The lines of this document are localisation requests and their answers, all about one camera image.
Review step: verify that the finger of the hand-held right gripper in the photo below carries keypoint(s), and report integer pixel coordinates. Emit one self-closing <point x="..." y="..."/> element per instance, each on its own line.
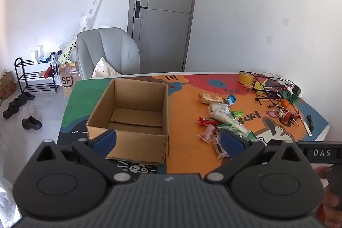
<point x="278" y="142"/>

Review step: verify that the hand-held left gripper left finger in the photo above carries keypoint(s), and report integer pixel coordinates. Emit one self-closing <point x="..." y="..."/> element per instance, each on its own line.
<point x="105" y="140"/>

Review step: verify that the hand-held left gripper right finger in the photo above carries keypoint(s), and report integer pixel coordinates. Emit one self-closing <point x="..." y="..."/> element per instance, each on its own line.
<point x="232" y="143"/>

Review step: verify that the clear dark snack packet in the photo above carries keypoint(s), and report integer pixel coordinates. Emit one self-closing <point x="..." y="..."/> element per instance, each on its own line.
<point x="219" y="149"/>

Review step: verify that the long white green packet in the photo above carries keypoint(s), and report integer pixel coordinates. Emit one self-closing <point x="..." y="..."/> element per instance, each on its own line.
<point x="236" y="126"/>

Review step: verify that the green snack packet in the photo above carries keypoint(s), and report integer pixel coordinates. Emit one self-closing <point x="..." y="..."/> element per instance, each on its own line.
<point x="224" y="126"/>

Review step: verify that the pink snack packet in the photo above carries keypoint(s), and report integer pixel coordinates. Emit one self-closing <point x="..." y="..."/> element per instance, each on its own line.
<point x="207" y="134"/>

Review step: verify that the red snack bar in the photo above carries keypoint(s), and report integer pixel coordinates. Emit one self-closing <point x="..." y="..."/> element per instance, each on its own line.
<point x="207" y="121"/>

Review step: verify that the blue green candy packet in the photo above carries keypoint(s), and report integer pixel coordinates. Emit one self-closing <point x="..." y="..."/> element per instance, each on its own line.
<point x="231" y="99"/>

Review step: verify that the orange bread packet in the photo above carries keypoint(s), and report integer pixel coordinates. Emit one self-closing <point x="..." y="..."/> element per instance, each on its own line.
<point x="211" y="98"/>

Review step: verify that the person's right hand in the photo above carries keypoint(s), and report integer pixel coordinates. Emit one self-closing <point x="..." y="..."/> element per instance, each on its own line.
<point x="330" y="208"/>

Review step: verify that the bunch of keys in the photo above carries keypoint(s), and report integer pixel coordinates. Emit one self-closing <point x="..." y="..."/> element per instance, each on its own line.
<point x="282" y="113"/>

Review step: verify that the orange fruit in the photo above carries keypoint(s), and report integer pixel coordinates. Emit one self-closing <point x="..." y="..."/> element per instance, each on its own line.
<point x="285" y="104"/>

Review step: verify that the black power adapter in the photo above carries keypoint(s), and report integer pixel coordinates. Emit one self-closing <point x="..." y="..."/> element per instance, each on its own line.
<point x="296" y="90"/>

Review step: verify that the colourful cartoon table mat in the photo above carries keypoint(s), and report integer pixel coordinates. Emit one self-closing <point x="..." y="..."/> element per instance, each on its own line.
<point x="181" y="115"/>

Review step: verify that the yellow toy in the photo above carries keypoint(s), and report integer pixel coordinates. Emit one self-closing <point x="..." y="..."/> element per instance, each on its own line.
<point x="260" y="83"/>

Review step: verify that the yellow tape roll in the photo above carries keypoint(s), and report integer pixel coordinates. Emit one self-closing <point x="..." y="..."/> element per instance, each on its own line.
<point x="244" y="79"/>

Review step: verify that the printed brown cardboard box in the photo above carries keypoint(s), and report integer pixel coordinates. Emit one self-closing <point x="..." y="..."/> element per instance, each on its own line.
<point x="66" y="82"/>

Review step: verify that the black slip-on shoe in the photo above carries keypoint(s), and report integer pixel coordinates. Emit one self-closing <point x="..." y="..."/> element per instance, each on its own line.
<point x="10" y="112"/>
<point x="16" y="103"/>
<point x="26" y="96"/>
<point x="36" y="125"/>
<point x="26" y="122"/>

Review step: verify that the dotted white pillow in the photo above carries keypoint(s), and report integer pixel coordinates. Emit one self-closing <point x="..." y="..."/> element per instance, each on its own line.
<point x="103" y="69"/>

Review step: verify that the black shoe rack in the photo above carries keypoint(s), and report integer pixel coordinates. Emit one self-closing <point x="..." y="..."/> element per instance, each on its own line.
<point x="34" y="87"/>

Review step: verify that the red bag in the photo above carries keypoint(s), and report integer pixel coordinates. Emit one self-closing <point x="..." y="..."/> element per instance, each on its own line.
<point x="48" y="71"/>

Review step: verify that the yellow green printed bag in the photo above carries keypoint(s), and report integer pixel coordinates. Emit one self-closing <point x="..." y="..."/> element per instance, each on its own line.
<point x="66" y="53"/>

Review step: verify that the grey armchair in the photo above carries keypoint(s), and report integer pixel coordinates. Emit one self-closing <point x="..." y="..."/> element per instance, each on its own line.
<point x="112" y="43"/>

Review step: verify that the blue plastic packet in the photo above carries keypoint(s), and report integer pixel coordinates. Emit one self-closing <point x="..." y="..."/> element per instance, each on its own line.
<point x="46" y="57"/>

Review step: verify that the white boxes on rack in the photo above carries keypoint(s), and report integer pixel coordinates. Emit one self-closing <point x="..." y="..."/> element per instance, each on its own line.
<point x="37" y="53"/>

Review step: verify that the small patterned cardboard box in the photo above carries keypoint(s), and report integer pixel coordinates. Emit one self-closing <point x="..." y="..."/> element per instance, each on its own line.
<point x="6" y="86"/>

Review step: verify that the grey door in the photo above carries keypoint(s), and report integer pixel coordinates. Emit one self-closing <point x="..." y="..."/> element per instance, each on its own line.
<point x="165" y="30"/>

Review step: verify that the white foam board with holes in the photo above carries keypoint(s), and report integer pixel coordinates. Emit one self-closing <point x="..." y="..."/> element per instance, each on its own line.
<point x="93" y="6"/>

